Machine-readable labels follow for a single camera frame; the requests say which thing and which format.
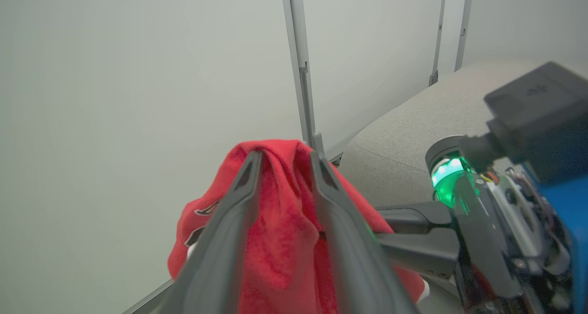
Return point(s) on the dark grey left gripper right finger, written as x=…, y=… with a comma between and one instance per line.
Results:
x=349, y=249

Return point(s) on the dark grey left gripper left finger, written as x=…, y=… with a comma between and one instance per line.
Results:
x=220, y=249

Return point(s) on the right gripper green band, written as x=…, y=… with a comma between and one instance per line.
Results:
x=496, y=227

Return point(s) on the red clothing with print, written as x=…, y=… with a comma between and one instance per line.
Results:
x=280, y=240

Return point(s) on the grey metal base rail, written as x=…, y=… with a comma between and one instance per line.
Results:
x=149, y=298

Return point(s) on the dark grey wrist camera box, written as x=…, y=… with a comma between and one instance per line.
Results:
x=537, y=116

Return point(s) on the grey metal frame post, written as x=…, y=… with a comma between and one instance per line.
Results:
x=464, y=25
x=438, y=34
x=301, y=70

